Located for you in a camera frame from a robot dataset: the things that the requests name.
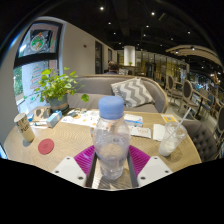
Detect green potted plant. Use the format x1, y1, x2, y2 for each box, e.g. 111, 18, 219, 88
33, 66, 90, 113

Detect grey curved sofa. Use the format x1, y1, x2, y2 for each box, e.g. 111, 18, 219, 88
68, 73, 169, 114

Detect white paper napkin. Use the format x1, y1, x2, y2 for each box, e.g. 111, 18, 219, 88
152, 123, 167, 142

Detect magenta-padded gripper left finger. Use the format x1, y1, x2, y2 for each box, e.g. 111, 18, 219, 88
51, 144, 100, 189

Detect person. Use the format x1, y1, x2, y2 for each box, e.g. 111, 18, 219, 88
104, 60, 120, 75

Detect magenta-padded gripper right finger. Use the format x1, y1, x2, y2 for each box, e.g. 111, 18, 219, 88
126, 144, 174, 189

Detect flat round red coaster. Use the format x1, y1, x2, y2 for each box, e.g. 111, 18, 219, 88
37, 138, 55, 156

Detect clear bottle with blue cap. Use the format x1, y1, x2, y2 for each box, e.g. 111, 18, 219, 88
92, 95, 132, 182

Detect white box with orange print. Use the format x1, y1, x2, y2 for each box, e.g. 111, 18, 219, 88
123, 113, 144, 128

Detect white printed paper sheet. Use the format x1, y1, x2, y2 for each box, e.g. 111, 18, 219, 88
60, 108, 101, 128

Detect small blue white carton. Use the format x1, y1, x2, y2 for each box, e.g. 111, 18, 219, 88
46, 110, 63, 129

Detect group of dining chairs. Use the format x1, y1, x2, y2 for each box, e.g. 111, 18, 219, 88
164, 73, 224, 118

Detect clear plastic cup with straw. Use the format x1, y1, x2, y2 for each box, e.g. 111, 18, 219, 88
157, 106, 193, 158

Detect grey tufted chair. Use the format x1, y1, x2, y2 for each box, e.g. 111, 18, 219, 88
181, 118, 219, 163

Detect white and blue flat packet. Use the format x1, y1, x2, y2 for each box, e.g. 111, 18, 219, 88
128, 124, 153, 139

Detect yellow card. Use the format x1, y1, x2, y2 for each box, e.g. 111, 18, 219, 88
160, 113, 178, 124

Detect white mug with black lettering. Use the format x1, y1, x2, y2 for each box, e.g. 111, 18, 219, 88
13, 112, 36, 143

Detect group of ceiling lights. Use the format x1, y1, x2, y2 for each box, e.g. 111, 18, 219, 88
98, 4, 198, 51

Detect grey white chevron pillow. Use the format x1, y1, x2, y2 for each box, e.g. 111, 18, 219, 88
110, 77, 156, 109

